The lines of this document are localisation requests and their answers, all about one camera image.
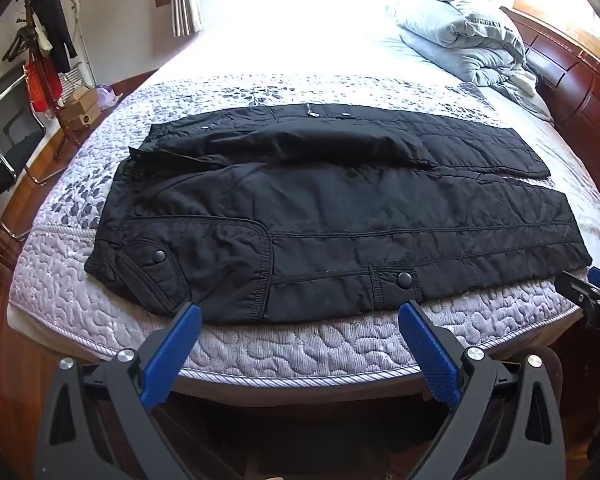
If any white wire rack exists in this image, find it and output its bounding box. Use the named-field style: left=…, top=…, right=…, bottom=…
left=60, top=0, right=97, bottom=107

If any wooden coat rack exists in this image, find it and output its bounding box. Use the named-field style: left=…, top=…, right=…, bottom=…
left=2, top=0, right=81, bottom=161

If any red hanging garment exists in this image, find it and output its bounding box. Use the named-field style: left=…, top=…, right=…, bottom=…
left=25, top=57, right=64, bottom=114

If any wooden headboard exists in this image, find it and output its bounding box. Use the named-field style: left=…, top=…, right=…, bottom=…
left=500, top=6, right=600, bottom=196

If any black quilted jacket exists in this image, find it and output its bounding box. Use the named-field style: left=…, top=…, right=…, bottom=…
left=85, top=102, right=593, bottom=323

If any bed with grey quilted cover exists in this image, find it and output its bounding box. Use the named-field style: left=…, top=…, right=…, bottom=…
left=7, top=0, right=600, bottom=396

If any folded grey duvet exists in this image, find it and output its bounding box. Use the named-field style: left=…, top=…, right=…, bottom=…
left=386, top=0, right=553, bottom=117

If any black metal-frame chair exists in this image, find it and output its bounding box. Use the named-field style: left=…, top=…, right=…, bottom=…
left=0, top=65, right=48, bottom=241

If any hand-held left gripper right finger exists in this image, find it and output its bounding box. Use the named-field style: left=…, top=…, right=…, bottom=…
left=397, top=300, right=566, bottom=480

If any cardboard box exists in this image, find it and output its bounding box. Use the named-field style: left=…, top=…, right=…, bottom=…
left=60, top=87, right=102, bottom=132

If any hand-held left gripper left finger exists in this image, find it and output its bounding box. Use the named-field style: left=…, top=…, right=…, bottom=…
left=35, top=302, right=203, bottom=480

